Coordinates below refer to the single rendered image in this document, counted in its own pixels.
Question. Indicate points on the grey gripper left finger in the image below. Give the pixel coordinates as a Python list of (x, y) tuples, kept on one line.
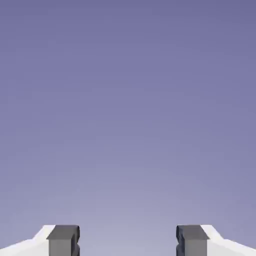
[(60, 242)]

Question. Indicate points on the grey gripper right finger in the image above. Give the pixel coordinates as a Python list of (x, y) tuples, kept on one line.
[(195, 242)]

